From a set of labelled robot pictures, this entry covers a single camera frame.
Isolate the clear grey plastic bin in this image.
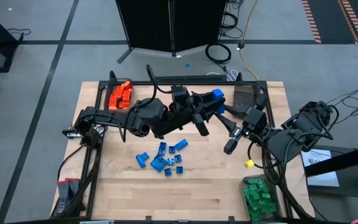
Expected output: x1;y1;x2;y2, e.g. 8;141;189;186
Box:
232;83;262;116
104;78;135;112
239;174;284;223

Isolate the black cable bundle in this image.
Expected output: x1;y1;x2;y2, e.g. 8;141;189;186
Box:
219;0;245;40

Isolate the black folding screen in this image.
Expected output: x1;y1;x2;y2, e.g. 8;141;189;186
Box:
116;0;227;65

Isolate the coiled black cable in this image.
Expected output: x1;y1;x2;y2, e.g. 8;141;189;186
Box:
204;42;232;65

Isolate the red-capped grey clamp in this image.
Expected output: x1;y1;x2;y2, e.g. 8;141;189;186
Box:
68;177;81;206
56;179;70;215

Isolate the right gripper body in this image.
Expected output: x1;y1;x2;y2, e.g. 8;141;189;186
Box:
240;106;269;135

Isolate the white paper sheet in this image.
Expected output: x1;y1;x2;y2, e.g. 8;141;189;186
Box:
300;147;341;188

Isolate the yellow cable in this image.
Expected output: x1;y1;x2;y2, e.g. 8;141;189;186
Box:
238;0;260;82

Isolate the black power strip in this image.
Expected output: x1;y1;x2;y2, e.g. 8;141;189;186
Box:
153;74;228;83

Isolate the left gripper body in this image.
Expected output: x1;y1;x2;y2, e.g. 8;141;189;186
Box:
170;84;213;122

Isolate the white cable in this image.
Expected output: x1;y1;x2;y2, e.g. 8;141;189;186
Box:
206;68;239;82

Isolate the black metal stand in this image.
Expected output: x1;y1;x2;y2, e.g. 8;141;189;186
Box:
304;141;358;224

